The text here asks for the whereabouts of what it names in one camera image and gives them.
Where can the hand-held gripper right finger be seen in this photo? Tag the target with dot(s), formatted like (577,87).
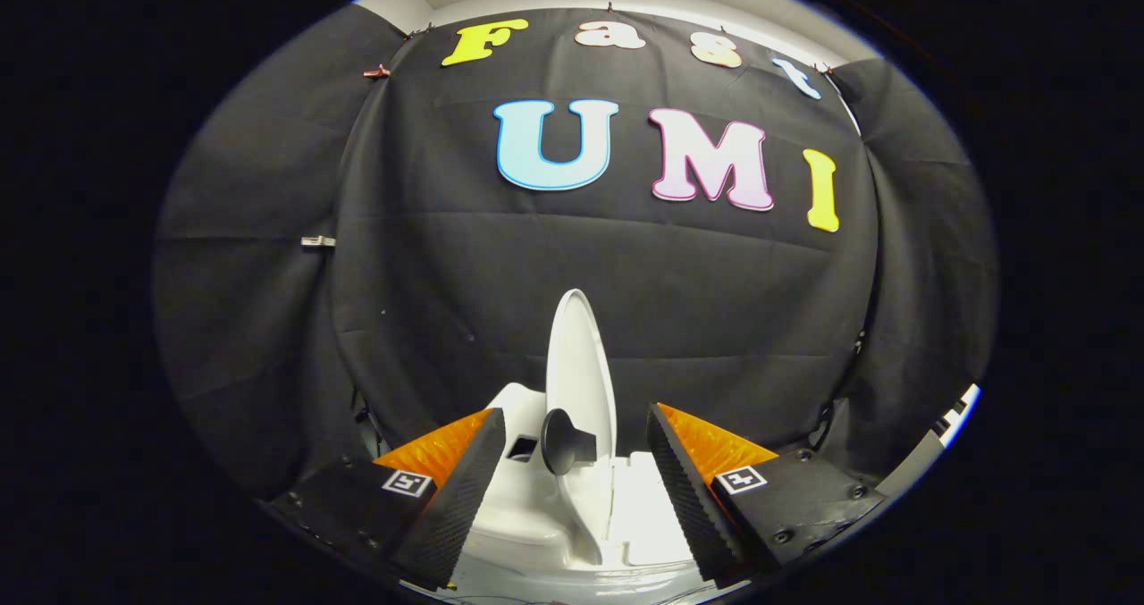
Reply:
(693,498)

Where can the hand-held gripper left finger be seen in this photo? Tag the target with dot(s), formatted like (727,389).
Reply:
(460,498)

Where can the white toilet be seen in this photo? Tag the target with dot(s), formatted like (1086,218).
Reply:
(527,516)

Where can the black backdrop cloth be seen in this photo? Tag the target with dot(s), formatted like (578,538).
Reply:
(554,265)

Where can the silver spring clip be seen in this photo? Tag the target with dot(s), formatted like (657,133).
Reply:
(317,241)

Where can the copper spring clip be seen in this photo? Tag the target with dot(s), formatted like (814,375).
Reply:
(377,71)

